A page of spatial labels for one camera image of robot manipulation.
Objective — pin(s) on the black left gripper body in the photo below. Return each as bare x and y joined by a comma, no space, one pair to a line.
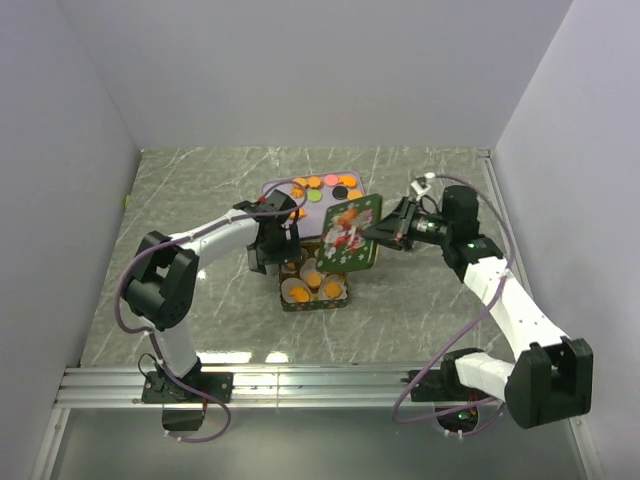
278,250

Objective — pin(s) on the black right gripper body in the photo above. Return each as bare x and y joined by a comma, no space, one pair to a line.
428,229

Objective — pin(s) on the gold tin lid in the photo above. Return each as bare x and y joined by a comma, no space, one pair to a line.
343,247

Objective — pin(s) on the green gold cookie tin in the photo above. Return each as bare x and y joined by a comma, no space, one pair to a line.
309,249

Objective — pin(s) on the orange flower cookie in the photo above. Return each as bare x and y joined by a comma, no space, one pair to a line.
333,289

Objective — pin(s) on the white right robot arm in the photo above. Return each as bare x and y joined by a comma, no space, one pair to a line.
551,376

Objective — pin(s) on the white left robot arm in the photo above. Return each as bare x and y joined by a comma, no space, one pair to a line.
158,285

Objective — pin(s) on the white paper cup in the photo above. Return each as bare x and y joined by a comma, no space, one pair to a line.
289,283
332,277
308,266

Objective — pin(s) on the green round cookie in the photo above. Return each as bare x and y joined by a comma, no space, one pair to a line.
314,195

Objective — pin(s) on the purple tray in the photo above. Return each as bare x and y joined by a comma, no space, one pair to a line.
323,191

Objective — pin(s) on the black sandwich cookie right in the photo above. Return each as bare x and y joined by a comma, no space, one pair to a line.
340,192

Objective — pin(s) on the orange leaf cookie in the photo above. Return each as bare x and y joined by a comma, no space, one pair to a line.
315,182

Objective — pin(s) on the pink round cookie right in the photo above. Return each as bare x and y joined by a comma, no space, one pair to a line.
331,180

